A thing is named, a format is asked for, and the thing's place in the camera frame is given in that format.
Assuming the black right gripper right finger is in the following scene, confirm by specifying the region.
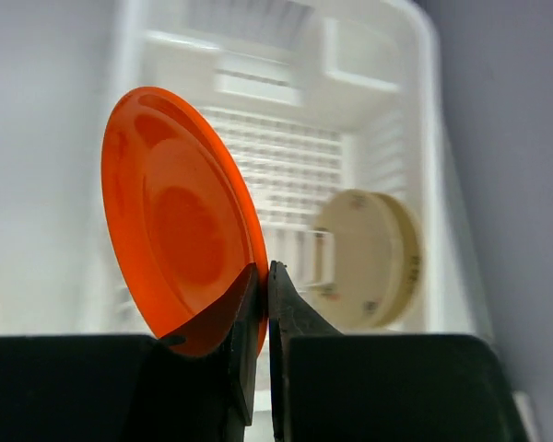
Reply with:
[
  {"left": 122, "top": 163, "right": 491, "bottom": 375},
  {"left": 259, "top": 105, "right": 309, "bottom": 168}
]
[{"left": 268, "top": 262, "right": 528, "bottom": 441}]

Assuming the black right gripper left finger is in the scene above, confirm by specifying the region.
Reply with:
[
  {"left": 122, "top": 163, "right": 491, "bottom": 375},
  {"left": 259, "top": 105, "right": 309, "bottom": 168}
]
[{"left": 0, "top": 265, "right": 259, "bottom": 441}]

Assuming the orange plate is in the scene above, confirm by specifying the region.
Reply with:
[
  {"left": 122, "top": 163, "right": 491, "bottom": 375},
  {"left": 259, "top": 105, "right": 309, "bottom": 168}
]
[{"left": 100, "top": 87, "right": 268, "bottom": 357}]

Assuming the beige plate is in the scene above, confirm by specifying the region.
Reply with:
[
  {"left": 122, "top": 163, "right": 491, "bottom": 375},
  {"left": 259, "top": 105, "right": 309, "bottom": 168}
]
[
  {"left": 374, "top": 192, "right": 423, "bottom": 327},
  {"left": 315, "top": 190, "right": 403, "bottom": 331}
]

